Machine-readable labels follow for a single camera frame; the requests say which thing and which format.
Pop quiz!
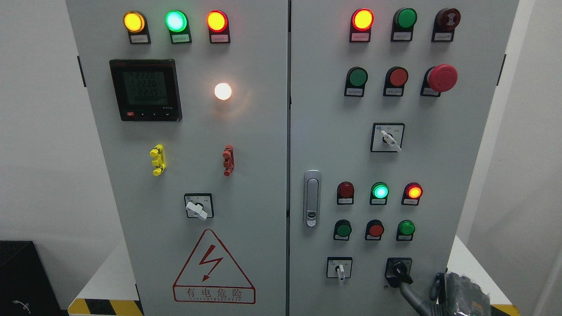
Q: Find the black rotary knob switch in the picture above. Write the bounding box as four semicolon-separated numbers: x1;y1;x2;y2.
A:
385;257;413;288

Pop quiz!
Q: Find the red terminal connector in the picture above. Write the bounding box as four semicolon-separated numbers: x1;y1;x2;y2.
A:
222;144;235;177

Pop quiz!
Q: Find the silver cabinet door latch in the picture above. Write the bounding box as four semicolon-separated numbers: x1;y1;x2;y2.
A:
303;169;321;227

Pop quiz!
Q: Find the dark red indicator light middle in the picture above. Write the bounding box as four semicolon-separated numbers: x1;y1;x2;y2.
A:
336;181;355;205

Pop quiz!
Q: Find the white glowing indicator lamp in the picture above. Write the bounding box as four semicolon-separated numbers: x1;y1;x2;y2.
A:
213;82;233;101

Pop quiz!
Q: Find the green push button lower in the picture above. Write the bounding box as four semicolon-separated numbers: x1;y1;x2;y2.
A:
333;219;353;241

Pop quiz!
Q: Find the green push button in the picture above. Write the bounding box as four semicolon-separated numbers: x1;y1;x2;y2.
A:
344;66;368;97
333;219;353;241

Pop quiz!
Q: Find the green lit indicator middle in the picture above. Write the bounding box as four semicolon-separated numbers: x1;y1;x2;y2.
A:
369;182;389;205

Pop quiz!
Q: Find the grey electrical cabinet left door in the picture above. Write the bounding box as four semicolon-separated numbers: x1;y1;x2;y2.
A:
66;0;289;316

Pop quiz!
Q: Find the grey electrical cabinet door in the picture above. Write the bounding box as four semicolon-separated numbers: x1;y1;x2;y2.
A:
66;0;289;316
288;0;519;316

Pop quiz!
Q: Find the green push button upper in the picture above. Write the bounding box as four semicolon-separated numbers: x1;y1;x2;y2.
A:
344;66;368;97

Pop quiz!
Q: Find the red push button lower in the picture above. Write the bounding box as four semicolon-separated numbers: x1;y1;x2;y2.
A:
364;219;385;241

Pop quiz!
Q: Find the red push button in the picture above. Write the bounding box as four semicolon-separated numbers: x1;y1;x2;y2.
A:
383;66;409;97
364;219;385;241

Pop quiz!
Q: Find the grey electrical cabinet right door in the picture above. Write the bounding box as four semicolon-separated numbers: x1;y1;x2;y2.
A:
288;0;519;316

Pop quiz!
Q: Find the yellow terminal connector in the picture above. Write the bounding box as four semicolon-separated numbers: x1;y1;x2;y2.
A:
149;144;166;176

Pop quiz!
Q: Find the red indicator light middle right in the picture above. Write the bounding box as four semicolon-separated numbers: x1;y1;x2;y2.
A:
401;182;423;206

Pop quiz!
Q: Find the red electric hazard warning sticker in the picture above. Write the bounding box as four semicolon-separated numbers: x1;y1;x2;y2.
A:
173;229;256;304

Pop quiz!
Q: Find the red push button upper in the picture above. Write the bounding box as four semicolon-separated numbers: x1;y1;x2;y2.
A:
383;66;409;97

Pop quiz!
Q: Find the green illuminated button lower right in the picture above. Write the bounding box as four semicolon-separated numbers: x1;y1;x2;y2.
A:
396;220;416;241

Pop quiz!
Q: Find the red indicator light top left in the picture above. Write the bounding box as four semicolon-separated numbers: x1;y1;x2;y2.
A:
206;10;231;43

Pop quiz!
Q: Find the black digital power meter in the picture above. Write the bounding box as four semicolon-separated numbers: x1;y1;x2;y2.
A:
109;59;182;122

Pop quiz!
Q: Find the red lit indicator top right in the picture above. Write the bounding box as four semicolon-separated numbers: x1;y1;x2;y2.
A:
349;8;374;43

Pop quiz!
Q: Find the green indicator light top left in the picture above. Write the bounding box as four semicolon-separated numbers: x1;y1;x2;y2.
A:
165;10;191;44

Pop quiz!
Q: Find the green indicator light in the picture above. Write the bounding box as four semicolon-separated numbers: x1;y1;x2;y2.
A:
165;10;191;44
391;7;418;42

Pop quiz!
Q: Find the red emergency stop mushroom button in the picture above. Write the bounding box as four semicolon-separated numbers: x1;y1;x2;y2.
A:
420;64;458;97

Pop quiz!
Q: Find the green indicator light top right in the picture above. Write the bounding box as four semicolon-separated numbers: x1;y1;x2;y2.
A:
391;7;418;42

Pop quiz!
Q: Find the yellow indicator light top left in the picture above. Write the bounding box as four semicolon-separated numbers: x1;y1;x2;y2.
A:
123;11;151;45

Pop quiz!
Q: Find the white platform with hazard stripes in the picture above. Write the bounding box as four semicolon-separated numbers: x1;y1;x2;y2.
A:
68;237;520;316

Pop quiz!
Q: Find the dark red buzzer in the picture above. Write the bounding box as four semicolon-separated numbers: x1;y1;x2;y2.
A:
432;8;461;42

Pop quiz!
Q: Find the black box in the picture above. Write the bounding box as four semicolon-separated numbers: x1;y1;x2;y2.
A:
0;241;62;316

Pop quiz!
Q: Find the white handle selector switch left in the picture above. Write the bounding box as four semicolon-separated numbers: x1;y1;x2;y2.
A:
184;193;214;221

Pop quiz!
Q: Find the white handle selector switch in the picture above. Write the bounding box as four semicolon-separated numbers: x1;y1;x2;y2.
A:
371;122;405;153
326;256;353;286
184;193;214;221

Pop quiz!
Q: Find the white handle selector switch upper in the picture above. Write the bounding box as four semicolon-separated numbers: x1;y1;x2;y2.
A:
371;122;405;153

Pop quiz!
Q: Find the white handle selector switch lower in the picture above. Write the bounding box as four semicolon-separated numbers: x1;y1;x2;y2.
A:
326;256;353;286

